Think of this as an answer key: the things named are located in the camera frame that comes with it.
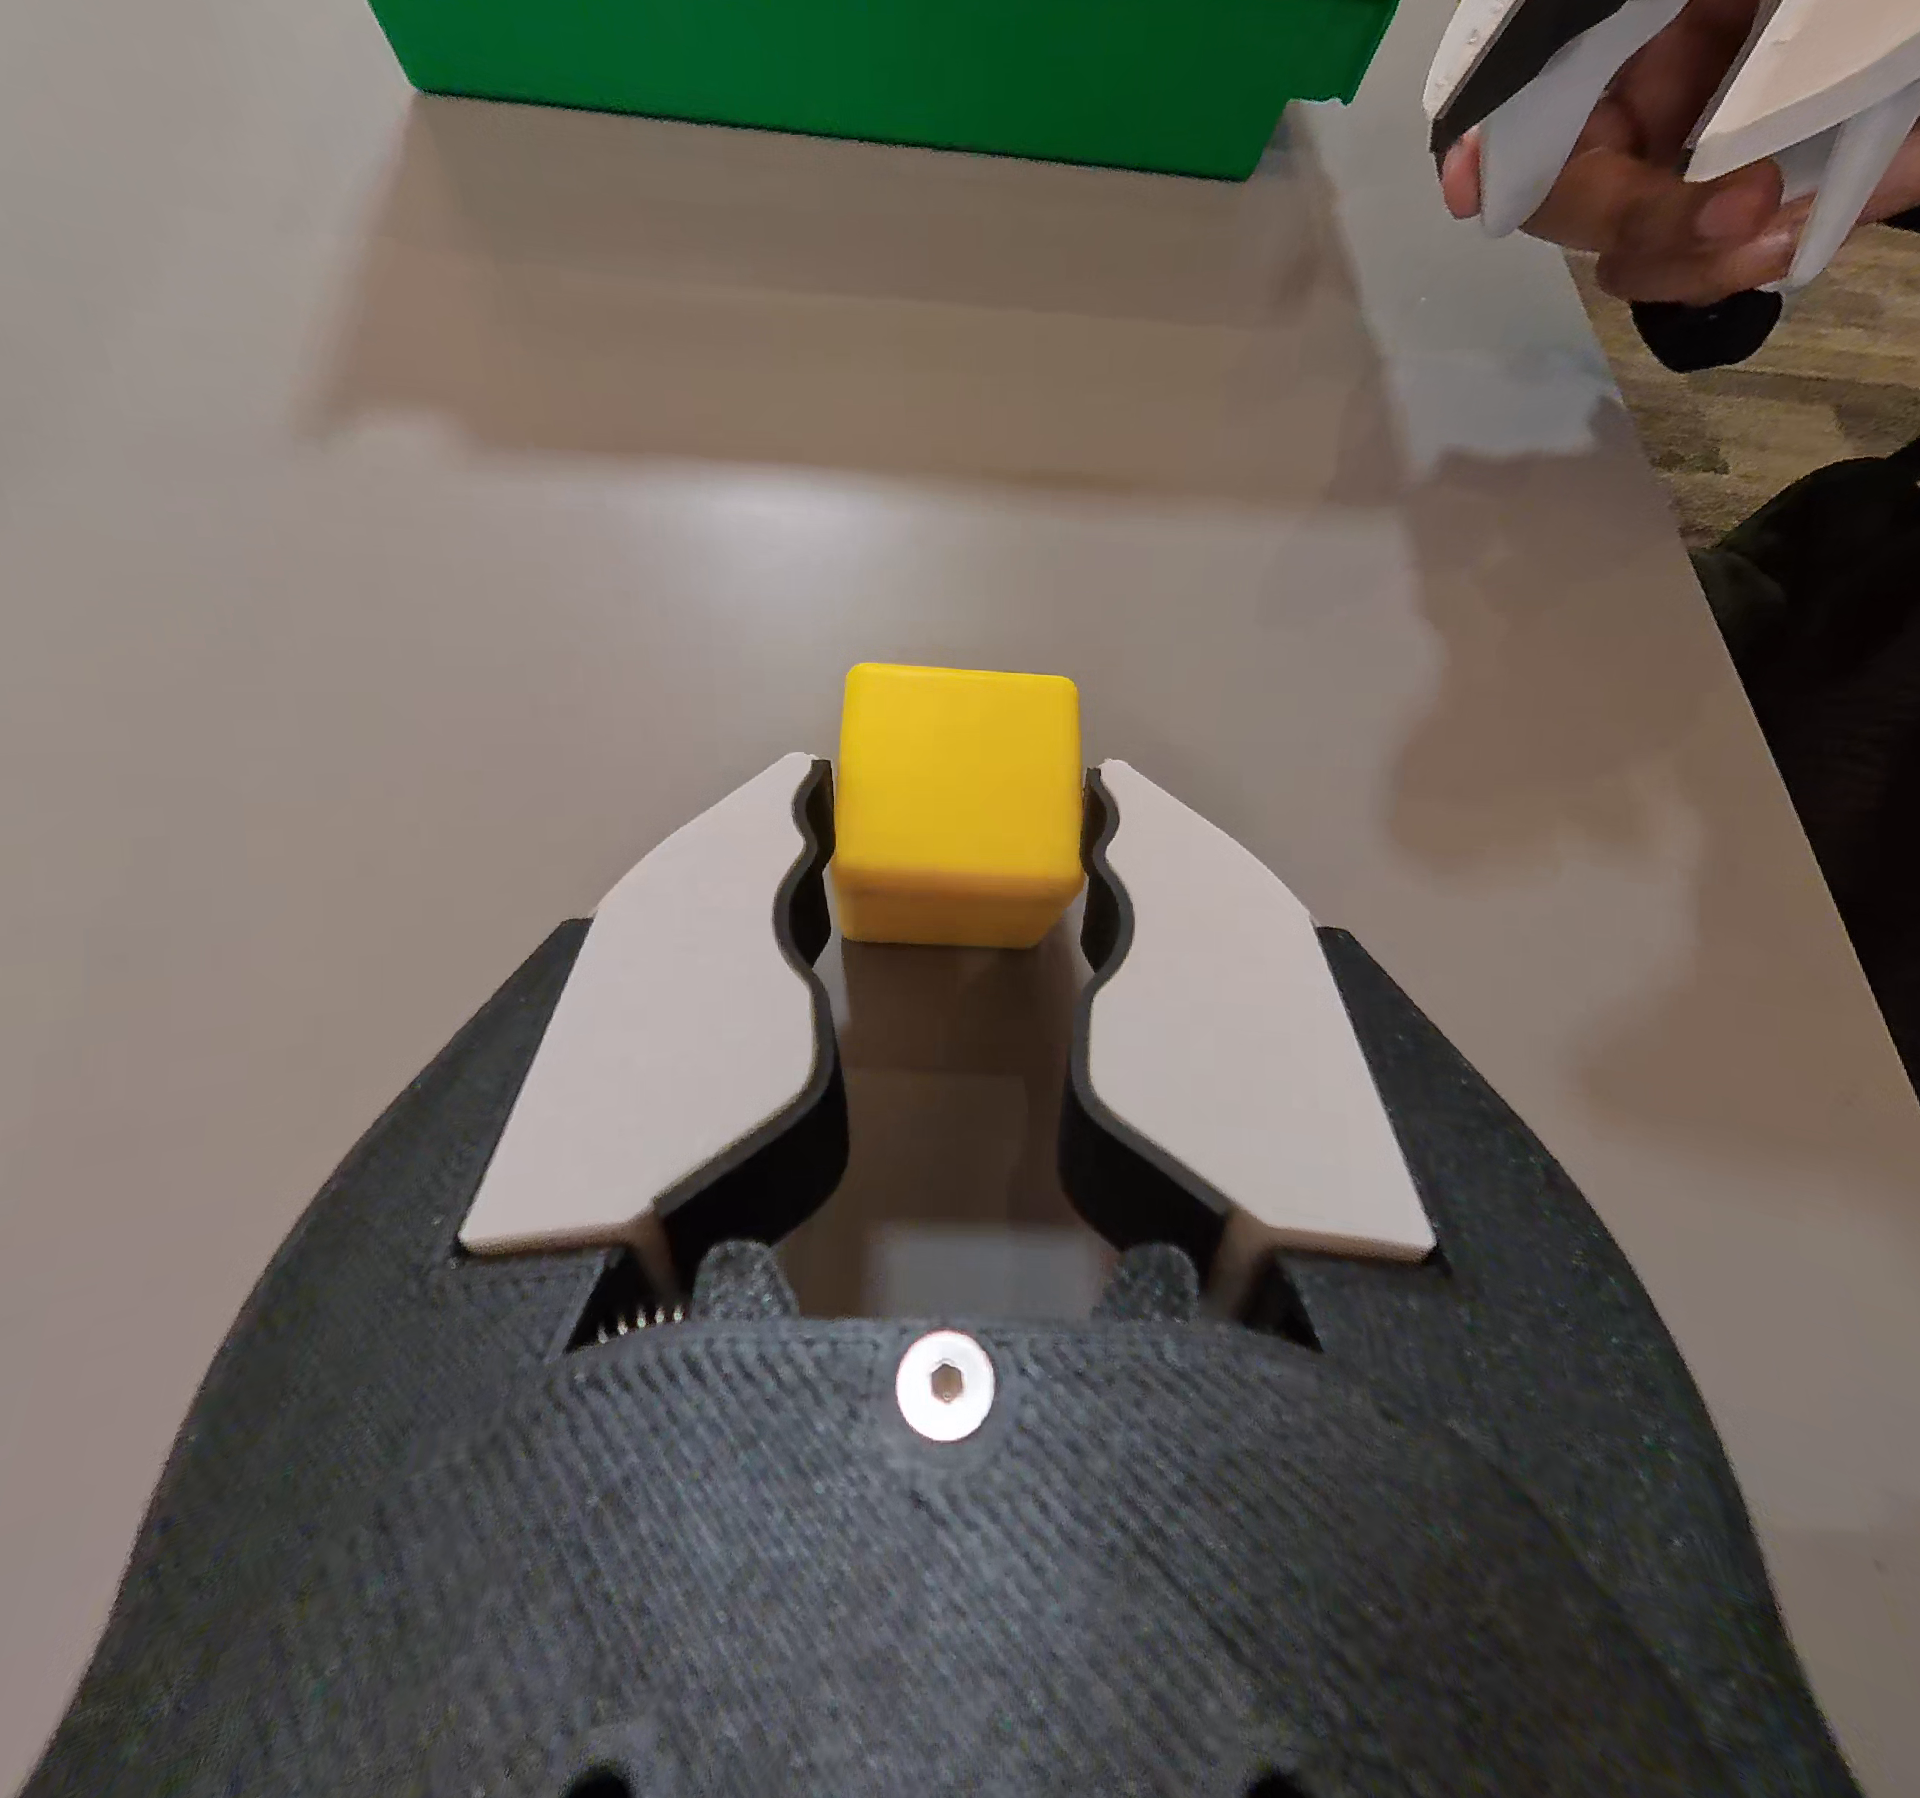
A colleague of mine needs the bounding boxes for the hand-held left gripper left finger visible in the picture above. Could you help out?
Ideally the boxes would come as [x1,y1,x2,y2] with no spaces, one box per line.
[456,748,847,1297]

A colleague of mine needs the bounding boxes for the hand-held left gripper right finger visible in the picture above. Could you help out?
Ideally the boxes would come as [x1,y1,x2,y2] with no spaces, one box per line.
[1059,760,1439,1321]

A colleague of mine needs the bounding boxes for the yellow cube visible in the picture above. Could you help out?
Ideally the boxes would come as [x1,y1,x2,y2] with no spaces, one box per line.
[832,661,1089,953]

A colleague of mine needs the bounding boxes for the green plastic bin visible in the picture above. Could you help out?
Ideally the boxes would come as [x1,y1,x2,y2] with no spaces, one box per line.
[306,0,1435,185]

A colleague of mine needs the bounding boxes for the grey desk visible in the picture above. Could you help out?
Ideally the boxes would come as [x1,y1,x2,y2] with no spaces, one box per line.
[0,0,1920,1798]

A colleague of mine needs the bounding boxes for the person's right hand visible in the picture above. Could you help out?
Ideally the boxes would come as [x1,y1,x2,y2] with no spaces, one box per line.
[1439,0,1824,311]

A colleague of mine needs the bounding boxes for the person's black clothed legs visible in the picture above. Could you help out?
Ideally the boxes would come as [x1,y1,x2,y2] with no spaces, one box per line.
[1683,454,1920,1065]

